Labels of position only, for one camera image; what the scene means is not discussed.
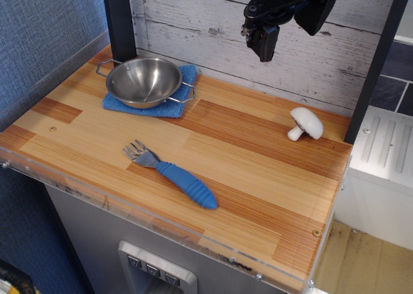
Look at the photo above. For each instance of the silver dispenser button panel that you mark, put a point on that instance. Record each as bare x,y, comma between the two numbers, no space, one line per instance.
147,272

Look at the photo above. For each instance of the black vertical post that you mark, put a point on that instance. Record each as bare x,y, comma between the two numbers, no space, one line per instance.
385,42
121,29

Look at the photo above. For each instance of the white toy mushroom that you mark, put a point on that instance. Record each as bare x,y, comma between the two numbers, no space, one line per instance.
306,122

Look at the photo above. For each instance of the black right vertical post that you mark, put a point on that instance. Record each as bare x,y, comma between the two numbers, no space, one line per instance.
385,42

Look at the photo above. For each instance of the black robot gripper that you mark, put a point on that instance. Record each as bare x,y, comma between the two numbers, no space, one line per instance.
262,18

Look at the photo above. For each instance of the steel kadai with handles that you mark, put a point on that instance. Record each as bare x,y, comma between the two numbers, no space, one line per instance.
143,83

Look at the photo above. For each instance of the white toy sink unit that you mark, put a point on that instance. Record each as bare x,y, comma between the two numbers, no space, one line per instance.
376,194

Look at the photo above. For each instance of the blue handled metal fork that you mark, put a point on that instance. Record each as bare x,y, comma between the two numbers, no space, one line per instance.
191,186

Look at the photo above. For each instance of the black left vertical post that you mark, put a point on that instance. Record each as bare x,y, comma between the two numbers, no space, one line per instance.
121,29

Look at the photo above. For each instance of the clear acrylic table guard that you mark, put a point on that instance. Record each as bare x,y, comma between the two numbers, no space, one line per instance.
246,245

